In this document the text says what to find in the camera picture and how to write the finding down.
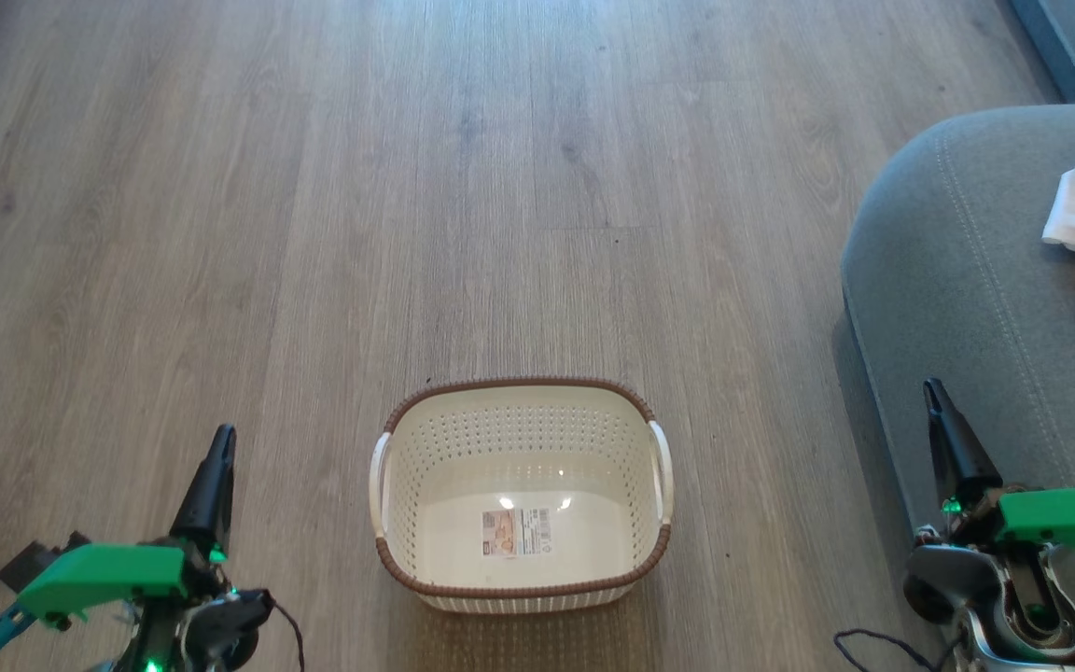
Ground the grey fabric sofa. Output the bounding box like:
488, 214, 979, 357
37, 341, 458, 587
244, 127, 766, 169
841, 0, 1075, 645

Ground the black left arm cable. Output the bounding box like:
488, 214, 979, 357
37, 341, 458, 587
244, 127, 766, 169
267, 600, 307, 672

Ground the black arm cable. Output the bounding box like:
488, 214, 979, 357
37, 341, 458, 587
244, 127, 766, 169
833, 629, 944, 672
267, 600, 307, 672

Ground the printed basket label sticker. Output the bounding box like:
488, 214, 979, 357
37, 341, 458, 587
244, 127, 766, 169
482, 508, 551, 558

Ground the cream perforated laundry basket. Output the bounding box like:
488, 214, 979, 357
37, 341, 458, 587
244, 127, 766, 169
369, 376, 676, 614

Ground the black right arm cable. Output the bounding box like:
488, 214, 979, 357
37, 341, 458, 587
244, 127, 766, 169
833, 629, 944, 672

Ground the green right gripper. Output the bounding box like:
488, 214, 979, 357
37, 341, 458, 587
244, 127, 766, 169
915, 378, 1075, 574

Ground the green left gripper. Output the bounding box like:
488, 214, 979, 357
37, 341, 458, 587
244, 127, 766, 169
20, 425, 238, 628

